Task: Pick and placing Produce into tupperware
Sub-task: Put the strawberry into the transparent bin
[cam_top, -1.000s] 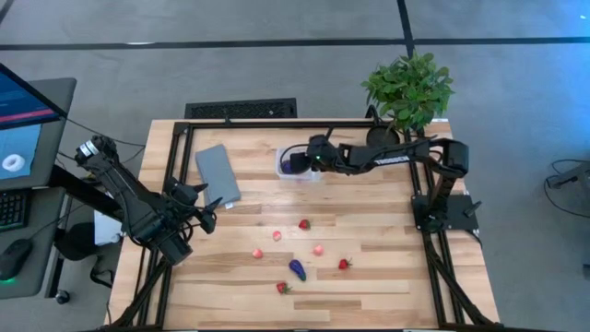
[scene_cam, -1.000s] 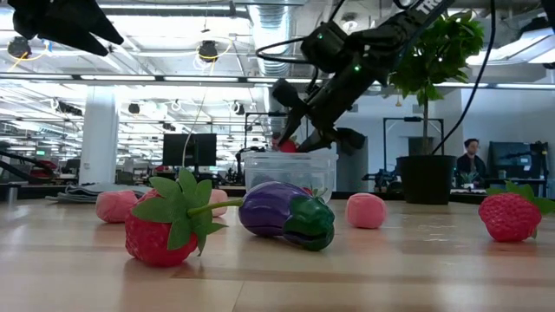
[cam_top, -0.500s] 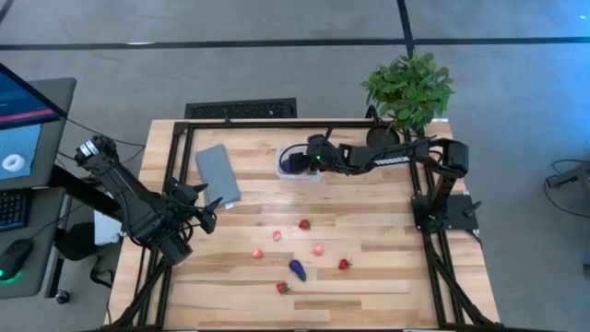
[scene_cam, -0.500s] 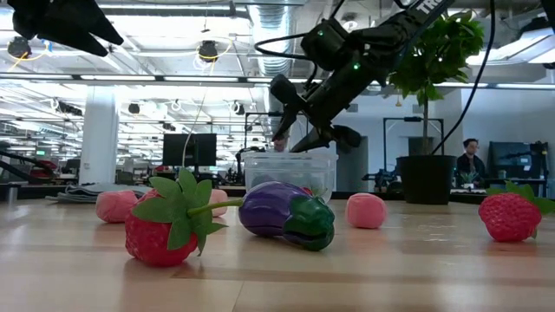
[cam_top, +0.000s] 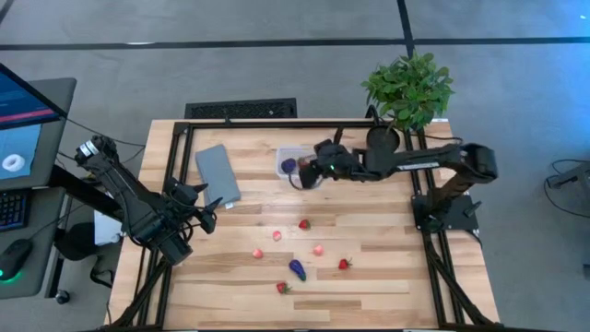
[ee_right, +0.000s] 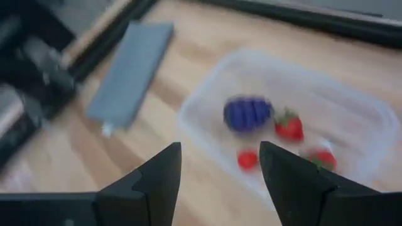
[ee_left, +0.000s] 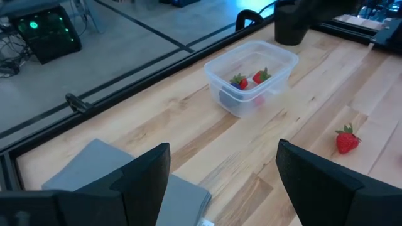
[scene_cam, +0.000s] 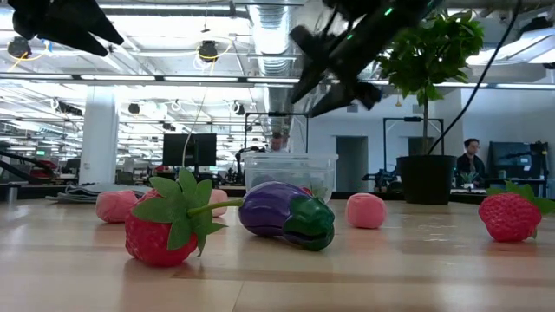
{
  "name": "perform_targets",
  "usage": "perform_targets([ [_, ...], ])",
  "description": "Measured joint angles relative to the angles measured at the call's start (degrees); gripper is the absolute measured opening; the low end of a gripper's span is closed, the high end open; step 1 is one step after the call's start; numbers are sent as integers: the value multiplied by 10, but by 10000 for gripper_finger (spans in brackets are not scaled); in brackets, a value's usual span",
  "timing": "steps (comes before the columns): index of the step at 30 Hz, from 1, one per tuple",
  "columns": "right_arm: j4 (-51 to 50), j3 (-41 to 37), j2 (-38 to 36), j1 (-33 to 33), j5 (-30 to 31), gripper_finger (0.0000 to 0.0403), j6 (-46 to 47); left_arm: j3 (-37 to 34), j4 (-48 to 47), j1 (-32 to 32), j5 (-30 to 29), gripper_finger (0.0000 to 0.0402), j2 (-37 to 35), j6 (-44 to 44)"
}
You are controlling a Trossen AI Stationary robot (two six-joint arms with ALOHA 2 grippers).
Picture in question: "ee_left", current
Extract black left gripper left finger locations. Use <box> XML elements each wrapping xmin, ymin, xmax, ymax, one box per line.
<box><xmin>56</xmin><ymin>142</ymin><xmax>172</xmax><ymax>226</ymax></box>

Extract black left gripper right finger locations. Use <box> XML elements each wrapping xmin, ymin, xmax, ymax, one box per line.
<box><xmin>275</xmin><ymin>139</ymin><xmax>402</xmax><ymax>226</ymax></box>

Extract purple toy grapes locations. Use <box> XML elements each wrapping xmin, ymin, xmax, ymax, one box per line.
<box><xmin>219</xmin><ymin>85</ymin><xmax>245</xmax><ymax>107</ymax></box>

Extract red toy strawberry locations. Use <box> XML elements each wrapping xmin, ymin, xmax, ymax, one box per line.
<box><xmin>229</xmin><ymin>73</ymin><xmax>249</xmax><ymax>91</ymax></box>
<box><xmin>334</xmin><ymin>122</ymin><xmax>362</xmax><ymax>155</ymax></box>
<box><xmin>252</xmin><ymin>67</ymin><xmax>272</xmax><ymax>85</ymax></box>

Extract clear plastic tupperware container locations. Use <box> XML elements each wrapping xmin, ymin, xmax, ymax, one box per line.
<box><xmin>203</xmin><ymin>40</ymin><xmax>300</xmax><ymax>119</ymax></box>

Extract grey folded cloth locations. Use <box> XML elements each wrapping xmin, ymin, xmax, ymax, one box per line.
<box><xmin>41</xmin><ymin>139</ymin><xmax>213</xmax><ymax>226</ymax></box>

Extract green plant in black pot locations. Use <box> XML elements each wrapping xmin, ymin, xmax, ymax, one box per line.
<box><xmin>273</xmin><ymin>0</ymin><xmax>313</xmax><ymax>46</ymax></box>

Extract computer tower green lights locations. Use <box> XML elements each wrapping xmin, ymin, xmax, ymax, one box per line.
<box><xmin>8</xmin><ymin>5</ymin><xmax>83</xmax><ymax>65</ymax></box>

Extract black frame clamp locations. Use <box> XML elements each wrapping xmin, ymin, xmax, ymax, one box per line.
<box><xmin>65</xmin><ymin>92</ymin><xmax>94</xmax><ymax>114</ymax></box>
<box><xmin>234</xmin><ymin>9</ymin><xmax>265</xmax><ymax>32</ymax></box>

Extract black floor cables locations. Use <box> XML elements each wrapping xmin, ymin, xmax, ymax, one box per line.
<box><xmin>0</xmin><ymin>30</ymin><xmax>32</xmax><ymax>79</ymax></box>

